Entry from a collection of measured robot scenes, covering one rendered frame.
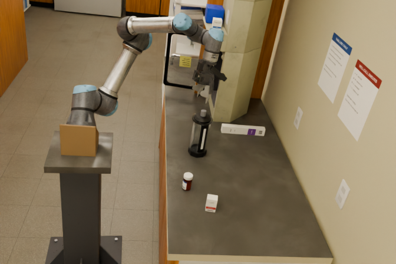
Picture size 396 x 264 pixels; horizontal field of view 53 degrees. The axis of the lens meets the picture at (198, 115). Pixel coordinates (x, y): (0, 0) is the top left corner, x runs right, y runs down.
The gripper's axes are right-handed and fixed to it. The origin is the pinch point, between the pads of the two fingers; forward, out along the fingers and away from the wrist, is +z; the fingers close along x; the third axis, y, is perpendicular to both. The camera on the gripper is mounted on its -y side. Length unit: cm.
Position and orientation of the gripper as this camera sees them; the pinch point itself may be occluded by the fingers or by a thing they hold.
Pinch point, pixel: (203, 98)
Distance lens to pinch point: 199.6
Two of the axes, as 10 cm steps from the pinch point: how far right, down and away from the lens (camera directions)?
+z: -2.3, 9.1, 3.3
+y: -8.5, -0.3, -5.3
